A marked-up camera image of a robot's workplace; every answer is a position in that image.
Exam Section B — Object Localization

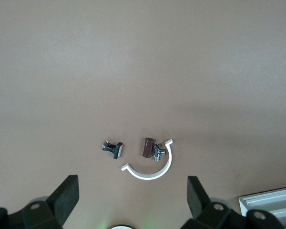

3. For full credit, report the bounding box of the small metal valve fitting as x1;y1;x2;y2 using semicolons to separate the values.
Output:
152;142;166;162

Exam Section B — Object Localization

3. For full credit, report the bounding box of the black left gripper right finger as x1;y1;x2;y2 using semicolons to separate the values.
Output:
187;176;286;229

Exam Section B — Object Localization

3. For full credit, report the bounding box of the brown paper table cover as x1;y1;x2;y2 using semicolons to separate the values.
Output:
0;0;286;229

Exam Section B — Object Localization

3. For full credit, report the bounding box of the black square push button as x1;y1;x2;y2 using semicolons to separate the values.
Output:
102;140;124;160

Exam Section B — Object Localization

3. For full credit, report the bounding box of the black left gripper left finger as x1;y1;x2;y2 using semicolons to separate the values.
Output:
0;175;80;229

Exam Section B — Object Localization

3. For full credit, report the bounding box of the white C-shaped pipe clamp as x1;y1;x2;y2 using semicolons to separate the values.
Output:
121;139;174;180

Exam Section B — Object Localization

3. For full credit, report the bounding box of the brown cylinder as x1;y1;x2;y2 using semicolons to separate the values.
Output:
142;137;155;158

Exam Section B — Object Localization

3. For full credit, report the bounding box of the white drawer cabinet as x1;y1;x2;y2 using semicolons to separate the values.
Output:
238;185;286;229

